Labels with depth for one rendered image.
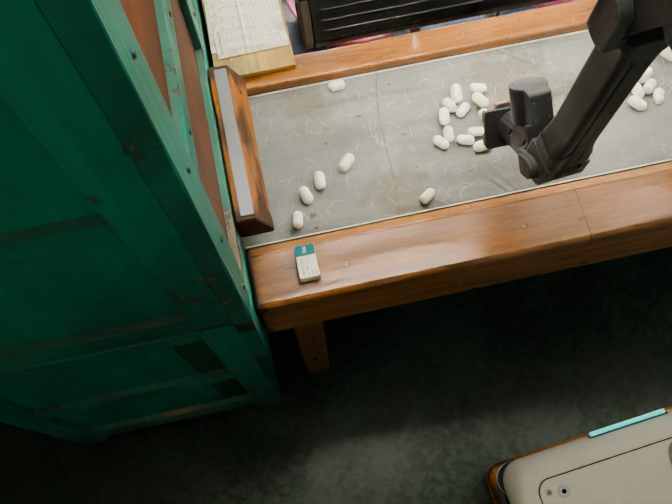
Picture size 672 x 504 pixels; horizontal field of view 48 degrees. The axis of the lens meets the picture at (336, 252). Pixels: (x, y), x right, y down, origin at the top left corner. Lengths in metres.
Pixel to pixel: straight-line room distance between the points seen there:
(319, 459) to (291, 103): 0.95
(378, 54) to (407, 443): 1.00
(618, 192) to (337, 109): 0.53
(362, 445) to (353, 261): 0.80
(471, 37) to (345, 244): 0.48
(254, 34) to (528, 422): 1.19
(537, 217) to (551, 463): 0.63
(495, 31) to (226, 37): 0.51
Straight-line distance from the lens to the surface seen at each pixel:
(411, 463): 1.99
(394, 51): 1.47
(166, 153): 0.65
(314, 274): 1.26
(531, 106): 1.15
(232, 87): 1.34
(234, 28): 1.50
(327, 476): 1.98
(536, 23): 1.54
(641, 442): 1.82
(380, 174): 1.37
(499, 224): 1.33
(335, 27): 1.12
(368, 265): 1.28
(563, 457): 1.77
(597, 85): 0.94
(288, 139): 1.41
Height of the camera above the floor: 1.98
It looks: 71 degrees down
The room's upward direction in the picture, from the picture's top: 3 degrees counter-clockwise
